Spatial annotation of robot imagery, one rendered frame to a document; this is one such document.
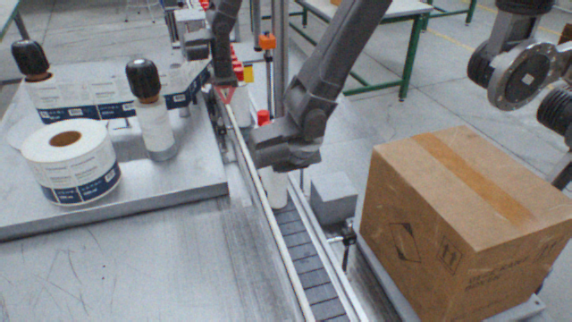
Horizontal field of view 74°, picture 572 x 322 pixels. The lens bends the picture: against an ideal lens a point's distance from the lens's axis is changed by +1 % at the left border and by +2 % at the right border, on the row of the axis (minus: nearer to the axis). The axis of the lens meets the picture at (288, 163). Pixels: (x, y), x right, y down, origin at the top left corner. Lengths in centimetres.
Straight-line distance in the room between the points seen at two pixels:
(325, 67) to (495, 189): 39
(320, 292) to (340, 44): 51
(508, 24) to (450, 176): 52
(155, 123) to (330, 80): 67
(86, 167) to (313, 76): 68
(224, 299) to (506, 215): 58
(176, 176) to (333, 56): 69
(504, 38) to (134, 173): 108
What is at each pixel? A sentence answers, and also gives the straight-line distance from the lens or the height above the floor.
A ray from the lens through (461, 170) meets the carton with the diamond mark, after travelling 80.
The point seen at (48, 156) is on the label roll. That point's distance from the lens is 109.
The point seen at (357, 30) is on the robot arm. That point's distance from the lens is 57.
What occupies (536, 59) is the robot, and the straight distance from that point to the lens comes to 120.
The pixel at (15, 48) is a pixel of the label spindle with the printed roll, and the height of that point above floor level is 117.
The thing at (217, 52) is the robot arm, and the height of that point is 118.
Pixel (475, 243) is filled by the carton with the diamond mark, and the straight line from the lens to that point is 67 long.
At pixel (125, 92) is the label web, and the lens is 135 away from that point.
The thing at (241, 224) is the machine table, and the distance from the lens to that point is 103.
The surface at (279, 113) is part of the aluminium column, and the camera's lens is 136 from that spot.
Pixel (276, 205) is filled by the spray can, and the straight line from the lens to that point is 98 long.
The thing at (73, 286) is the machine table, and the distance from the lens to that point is 103.
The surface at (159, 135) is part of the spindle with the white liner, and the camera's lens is 117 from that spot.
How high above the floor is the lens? 158
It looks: 38 degrees down
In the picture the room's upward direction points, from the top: straight up
